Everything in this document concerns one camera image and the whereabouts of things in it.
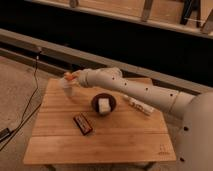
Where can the wooden table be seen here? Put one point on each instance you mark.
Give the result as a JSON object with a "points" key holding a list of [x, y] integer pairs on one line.
{"points": [[124, 136]]}

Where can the dark chocolate bar wrapper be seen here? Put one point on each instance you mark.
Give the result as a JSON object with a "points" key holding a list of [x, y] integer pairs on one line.
{"points": [[83, 124]]}

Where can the dark brown bowl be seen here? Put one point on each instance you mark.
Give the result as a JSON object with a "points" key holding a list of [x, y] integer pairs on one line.
{"points": [[94, 102]]}

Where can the white sponge block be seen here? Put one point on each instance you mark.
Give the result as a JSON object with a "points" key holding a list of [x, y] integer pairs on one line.
{"points": [[104, 106]]}

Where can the white plastic bottle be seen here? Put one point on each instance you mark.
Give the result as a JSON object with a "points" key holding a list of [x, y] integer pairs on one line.
{"points": [[146, 109]]}

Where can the black floor device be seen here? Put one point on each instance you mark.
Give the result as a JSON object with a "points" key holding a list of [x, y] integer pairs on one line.
{"points": [[4, 134]]}

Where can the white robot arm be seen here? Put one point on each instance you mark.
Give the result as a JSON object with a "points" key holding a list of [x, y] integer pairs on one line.
{"points": [[195, 150]]}

